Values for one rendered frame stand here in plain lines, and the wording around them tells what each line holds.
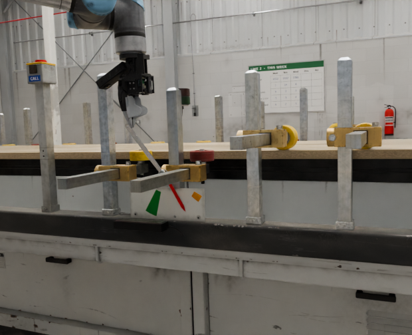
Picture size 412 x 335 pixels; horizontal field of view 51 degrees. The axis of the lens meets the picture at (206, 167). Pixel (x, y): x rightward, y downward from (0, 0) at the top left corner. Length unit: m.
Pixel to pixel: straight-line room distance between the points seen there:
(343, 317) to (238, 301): 0.36
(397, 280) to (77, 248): 1.04
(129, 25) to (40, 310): 1.37
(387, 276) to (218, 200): 0.60
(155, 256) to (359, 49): 7.29
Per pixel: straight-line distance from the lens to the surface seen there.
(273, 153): 1.43
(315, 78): 8.38
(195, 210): 1.32
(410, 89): 8.35
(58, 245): 1.69
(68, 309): 2.07
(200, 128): 8.93
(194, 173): 1.30
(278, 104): 8.46
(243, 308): 1.65
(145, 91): 1.30
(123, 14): 1.31
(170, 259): 1.44
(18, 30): 11.64
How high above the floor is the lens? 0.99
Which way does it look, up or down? 5 degrees down
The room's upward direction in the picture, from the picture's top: 2 degrees counter-clockwise
